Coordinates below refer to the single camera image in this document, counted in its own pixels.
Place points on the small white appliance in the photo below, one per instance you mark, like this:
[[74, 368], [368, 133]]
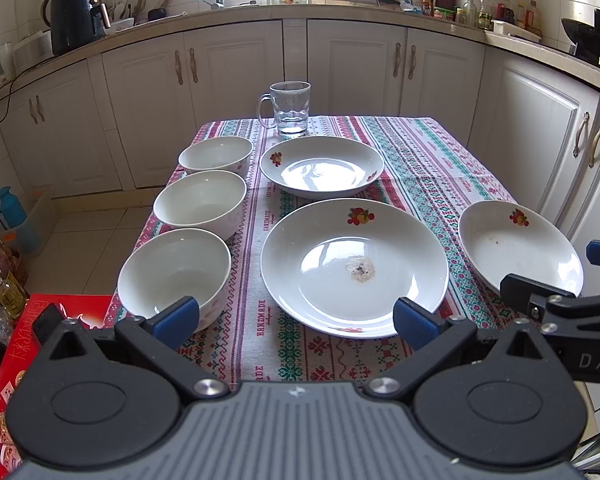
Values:
[[1, 62]]

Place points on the clear plastic bin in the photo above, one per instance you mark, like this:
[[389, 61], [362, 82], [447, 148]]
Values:
[[40, 225]]

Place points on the black air fryer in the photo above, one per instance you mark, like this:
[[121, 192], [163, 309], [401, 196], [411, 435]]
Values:
[[75, 20]]

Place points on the blue thermos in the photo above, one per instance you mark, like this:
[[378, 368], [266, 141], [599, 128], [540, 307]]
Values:
[[10, 210]]

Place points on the red cardboard box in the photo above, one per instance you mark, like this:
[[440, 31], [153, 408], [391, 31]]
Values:
[[0, 360]]

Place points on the red condiment bottle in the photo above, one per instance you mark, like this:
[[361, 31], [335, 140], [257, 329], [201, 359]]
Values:
[[503, 10]]

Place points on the tall clear oil bottle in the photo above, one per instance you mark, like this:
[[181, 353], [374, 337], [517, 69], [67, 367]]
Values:
[[485, 10]]

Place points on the white ceramic bowl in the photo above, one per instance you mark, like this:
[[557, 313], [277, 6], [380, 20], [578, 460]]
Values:
[[170, 270], [215, 152], [200, 200]]

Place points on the orange oil bottle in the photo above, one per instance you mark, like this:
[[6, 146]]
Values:
[[532, 17]]

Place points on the white tray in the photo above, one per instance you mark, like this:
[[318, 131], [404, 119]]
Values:
[[512, 30]]

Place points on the clear glass mug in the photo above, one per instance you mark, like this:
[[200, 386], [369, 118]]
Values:
[[290, 105]]

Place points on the white plate with fruit print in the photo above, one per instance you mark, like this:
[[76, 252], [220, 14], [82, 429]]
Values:
[[330, 250], [515, 250], [320, 170]]

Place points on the small condiment bottle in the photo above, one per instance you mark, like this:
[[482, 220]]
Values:
[[520, 16]]

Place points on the white rice cooker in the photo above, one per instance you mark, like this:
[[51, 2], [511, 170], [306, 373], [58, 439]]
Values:
[[32, 50]]

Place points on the black wok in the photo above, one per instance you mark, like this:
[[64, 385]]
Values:
[[587, 35]]

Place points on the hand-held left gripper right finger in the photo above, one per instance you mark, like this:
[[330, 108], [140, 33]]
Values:
[[415, 322]]

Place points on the green packets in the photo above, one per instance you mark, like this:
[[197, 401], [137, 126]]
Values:
[[445, 12]]

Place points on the patterned striped tablecloth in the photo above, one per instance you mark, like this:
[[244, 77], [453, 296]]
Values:
[[430, 170]]

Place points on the white dish basket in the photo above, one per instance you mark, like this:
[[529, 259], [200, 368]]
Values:
[[119, 25]]

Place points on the yellow cooking oil bottle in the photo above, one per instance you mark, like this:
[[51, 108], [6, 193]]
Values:
[[5, 285]]

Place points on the small black bowl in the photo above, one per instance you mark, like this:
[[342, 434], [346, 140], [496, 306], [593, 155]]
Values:
[[157, 14]]

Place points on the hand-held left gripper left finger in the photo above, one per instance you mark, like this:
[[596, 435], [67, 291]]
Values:
[[177, 320]]

